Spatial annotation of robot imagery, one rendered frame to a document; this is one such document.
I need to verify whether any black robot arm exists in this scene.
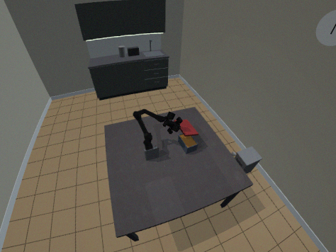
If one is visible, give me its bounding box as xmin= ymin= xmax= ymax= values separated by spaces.
xmin=133 ymin=109 xmax=180 ymax=151

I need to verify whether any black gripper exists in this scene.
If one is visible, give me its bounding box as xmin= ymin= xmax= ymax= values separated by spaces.
xmin=167 ymin=117 xmax=183 ymax=134

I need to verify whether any blue open box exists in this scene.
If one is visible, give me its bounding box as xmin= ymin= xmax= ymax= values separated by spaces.
xmin=178 ymin=133 xmax=198 ymax=154

